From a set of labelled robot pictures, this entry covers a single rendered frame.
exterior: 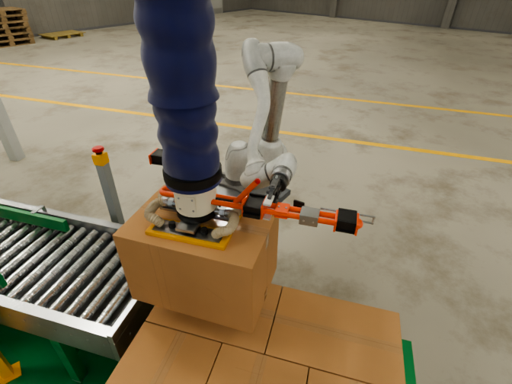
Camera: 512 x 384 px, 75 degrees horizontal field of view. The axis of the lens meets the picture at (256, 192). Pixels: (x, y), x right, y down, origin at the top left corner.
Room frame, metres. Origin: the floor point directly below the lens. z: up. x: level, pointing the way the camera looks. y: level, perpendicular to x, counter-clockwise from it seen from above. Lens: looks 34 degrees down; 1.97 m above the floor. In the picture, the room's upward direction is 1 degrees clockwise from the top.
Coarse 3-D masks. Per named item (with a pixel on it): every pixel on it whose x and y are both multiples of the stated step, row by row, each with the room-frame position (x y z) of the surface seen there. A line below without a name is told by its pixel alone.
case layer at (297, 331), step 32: (288, 288) 1.18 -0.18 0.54; (160, 320) 0.97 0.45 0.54; (192, 320) 0.98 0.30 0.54; (288, 320) 0.99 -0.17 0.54; (320, 320) 0.99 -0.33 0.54; (352, 320) 0.99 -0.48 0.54; (384, 320) 1.00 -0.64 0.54; (128, 352) 0.81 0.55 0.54; (160, 352) 0.81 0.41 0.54; (192, 352) 0.82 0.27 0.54; (224, 352) 0.82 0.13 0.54; (256, 352) 0.83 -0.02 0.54; (288, 352) 0.82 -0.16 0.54; (320, 352) 0.83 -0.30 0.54; (352, 352) 0.83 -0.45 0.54; (384, 352) 0.83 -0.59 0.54
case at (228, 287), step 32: (128, 224) 1.07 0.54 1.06; (224, 224) 1.08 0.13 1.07; (256, 224) 1.08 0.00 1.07; (128, 256) 0.99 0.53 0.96; (160, 256) 0.94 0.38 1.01; (192, 256) 0.90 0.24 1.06; (224, 256) 0.89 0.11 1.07; (256, 256) 0.89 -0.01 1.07; (160, 288) 0.95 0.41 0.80; (192, 288) 0.90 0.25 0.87; (224, 288) 0.86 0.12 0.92; (256, 288) 0.87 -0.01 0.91; (224, 320) 0.87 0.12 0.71; (256, 320) 0.87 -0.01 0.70
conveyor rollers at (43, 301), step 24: (0, 240) 1.53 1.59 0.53; (24, 240) 1.51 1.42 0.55; (48, 240) 1.55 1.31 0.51; (72, 240) 1.52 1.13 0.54; (0, 264) 1.32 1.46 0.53; (24, 264) 1.31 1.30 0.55; (48, 264) 1.32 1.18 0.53; (72, 264) 1.32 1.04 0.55; (96, 264) 1.33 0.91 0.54; (0, 288) 1.14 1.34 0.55; (24, 288) 1.16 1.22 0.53; (72, 288) 1.15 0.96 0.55; (96, 288) 1.17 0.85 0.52; (120, 288) 1.16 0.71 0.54; (72, 312) 1.01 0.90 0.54; (120, 312) 1.01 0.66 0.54
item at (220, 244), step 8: (152, 224) 1.05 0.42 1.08; (168, 224) 1.02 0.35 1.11; (176, 224) 1.05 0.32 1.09; (152, 232) 1.00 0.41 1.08; (160, 232) 1.00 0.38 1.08; (168, 232) 1.00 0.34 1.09; (176, 232) 1.00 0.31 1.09; (184, 232) 1.00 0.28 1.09; (200, 232) 1.00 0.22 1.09; (208, 232) 1.00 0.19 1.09; (176, 240) 0.97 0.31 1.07; (184, 240) 0.96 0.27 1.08; (192, 240) 0.96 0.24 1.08; (200, 240) 0.96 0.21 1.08; (208, 240) 0.95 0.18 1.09; (216, 240) 0.95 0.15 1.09; (224, 240) 0.96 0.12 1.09; (216, 248) 0.93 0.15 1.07; (224, 248) 0.92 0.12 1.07
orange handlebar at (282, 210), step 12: (168, 192) 1.11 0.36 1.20; (216, 204) 1.05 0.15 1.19; (228, 204) 1.04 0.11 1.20; (240, 204) 1.03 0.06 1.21; (276, 204) 1.04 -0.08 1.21; (288, 204) 1.03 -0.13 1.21; (276, 216) 0.99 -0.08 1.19; (288, 216) 0.97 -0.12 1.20; (324, 216) 0.98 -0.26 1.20; (360, 228) 0.92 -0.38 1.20
